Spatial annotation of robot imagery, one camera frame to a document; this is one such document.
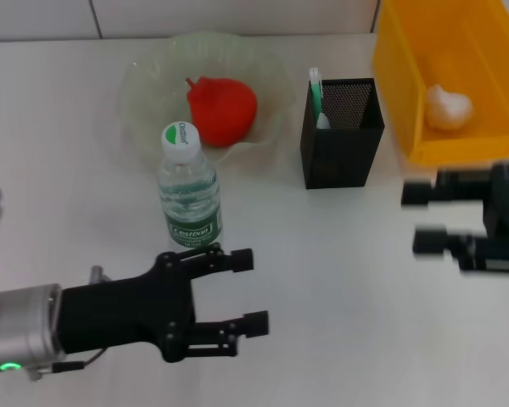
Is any black mesh pen holder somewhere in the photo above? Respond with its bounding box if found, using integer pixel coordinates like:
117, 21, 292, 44
299, 77, 386, 190

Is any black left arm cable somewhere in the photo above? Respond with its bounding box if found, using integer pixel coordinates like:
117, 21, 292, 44
50, 347, 108, 373

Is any orange fruit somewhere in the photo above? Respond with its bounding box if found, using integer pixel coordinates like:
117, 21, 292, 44
186, 75, 259, 148

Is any pale green glass fruit plate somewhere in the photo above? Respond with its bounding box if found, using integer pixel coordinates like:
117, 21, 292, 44
118, 30, 297, 169

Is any clear green-label water bottle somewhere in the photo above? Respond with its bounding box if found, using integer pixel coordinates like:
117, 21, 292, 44
157, 121, 225, 252

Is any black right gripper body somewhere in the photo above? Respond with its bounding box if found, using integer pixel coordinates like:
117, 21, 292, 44
482, 162, 509, 279

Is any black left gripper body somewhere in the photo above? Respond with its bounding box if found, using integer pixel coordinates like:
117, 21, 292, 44
60, 252, 197, 364

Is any yellow plastic bin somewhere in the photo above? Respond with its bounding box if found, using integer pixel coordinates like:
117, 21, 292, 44
372, 0, 509, 165

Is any white paper ball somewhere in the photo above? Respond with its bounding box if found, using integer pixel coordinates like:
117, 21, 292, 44
425, 83, 475, 131

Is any green white pen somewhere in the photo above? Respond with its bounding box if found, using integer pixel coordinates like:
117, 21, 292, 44
308, 66, 326, 124

